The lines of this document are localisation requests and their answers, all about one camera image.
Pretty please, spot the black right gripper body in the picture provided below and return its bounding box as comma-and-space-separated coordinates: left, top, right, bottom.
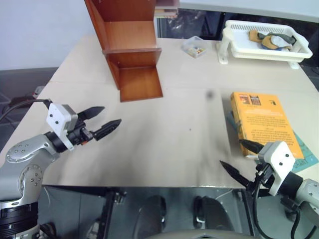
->
248, 162, 275, 192

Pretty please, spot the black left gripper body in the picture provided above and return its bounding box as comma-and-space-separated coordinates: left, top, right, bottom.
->
67, 120, 95, 146

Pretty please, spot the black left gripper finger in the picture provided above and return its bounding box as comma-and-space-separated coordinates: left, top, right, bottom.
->
77, 106, 106, 122
93, 119, 123, 142

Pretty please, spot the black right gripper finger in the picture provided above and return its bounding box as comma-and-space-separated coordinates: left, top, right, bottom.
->
239, 138, 265, 156
219, 160, 253, 190

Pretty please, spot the yellow book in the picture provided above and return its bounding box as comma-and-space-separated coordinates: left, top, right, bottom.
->
229, 91, 306, 160

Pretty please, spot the teal booklet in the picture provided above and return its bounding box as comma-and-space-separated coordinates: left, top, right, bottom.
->
226, 111, 319, 174

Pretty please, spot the wooden shelf organizer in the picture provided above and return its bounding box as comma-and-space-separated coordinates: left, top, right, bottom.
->
84, 0, 164, 103

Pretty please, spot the white power strip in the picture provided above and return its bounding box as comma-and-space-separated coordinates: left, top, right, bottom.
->
32, 85, 46, 98

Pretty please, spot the grey rounded robot body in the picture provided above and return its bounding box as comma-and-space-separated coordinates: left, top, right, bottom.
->
144, 230, 253, 239

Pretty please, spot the white plastic basket rack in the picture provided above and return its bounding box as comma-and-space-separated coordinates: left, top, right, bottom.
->
215, 20, 314, 70

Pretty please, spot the tan cloth piece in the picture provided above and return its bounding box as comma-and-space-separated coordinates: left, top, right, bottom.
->
249, 29, 262, 42
260, 36, 278, 49

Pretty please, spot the white cloth piece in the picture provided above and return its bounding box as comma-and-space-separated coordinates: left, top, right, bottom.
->
270, 35, 288, 48

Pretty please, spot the clear plastic box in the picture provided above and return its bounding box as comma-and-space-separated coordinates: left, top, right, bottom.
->
180, 35, 210, 59

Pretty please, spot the white board panel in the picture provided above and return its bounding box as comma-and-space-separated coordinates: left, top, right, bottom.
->
179, 0, 319, 20

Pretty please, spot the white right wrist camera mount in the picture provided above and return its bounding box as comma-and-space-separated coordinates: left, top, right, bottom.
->
257, 140, 296, 196

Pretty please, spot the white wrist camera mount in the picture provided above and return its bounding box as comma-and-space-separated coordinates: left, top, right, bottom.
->
46, 103, 78, 151
257, 140, 296, 196

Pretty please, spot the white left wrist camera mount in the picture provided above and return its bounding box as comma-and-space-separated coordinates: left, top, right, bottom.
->
46, 103, 78, 151

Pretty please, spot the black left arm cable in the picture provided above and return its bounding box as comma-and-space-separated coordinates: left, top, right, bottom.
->
0, 99, 52, 123

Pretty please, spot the black table frame leg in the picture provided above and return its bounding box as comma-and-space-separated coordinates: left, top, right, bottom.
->
99, 191, 118, 239

